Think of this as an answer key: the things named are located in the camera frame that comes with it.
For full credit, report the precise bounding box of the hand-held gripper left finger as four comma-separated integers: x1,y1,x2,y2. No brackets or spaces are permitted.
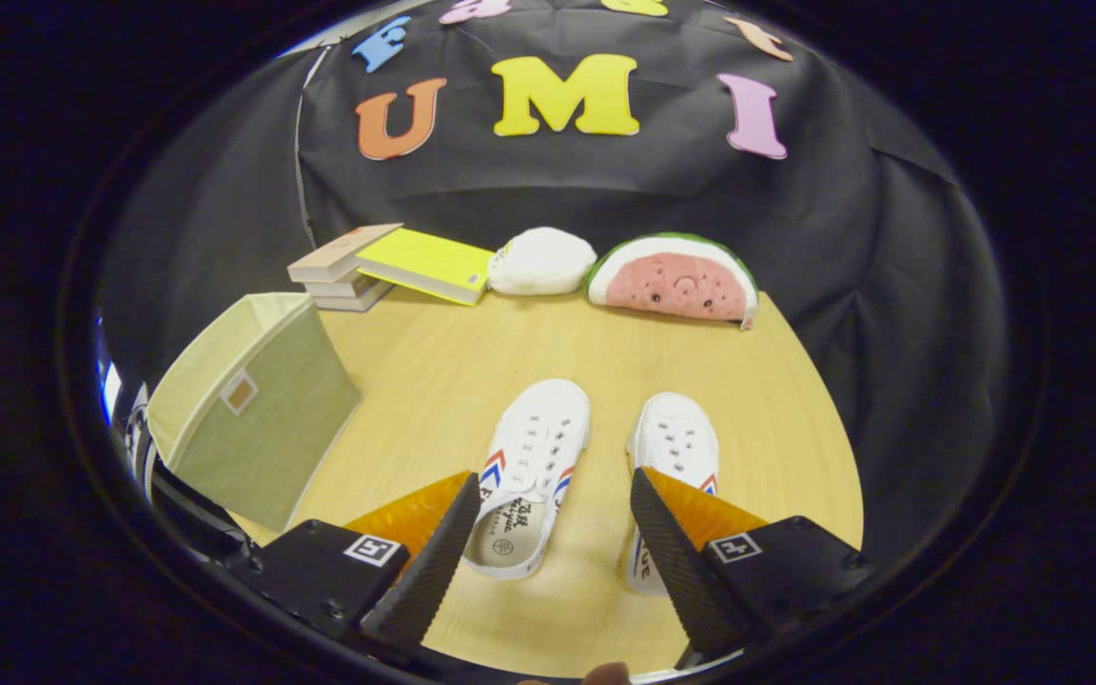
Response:
225,470,482,657

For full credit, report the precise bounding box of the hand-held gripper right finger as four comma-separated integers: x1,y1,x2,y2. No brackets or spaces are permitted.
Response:
629,466,877,667

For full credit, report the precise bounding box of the white canvas shoe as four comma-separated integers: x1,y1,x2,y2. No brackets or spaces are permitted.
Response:
462,379,592,580
626,392,720,597

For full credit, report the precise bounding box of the green fabric storage box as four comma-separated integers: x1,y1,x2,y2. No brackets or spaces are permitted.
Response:
147,292,362,534

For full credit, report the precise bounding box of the pale paperback book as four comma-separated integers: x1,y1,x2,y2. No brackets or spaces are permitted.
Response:
303,270,387,299
313,284,397,313

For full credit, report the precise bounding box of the watermelon plush toy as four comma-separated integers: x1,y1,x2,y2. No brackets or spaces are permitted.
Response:
584,232,761,331

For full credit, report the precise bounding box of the yellow book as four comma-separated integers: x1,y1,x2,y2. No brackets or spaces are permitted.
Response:
355,227,495,307

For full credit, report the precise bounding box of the white plush toy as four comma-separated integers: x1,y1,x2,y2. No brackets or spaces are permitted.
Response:
488,226,598,297

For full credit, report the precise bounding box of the tan book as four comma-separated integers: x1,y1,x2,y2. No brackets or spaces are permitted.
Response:
287,223,404,284

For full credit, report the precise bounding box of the black backdrop cloth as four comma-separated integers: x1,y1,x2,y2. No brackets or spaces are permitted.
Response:
96,0,1010,562

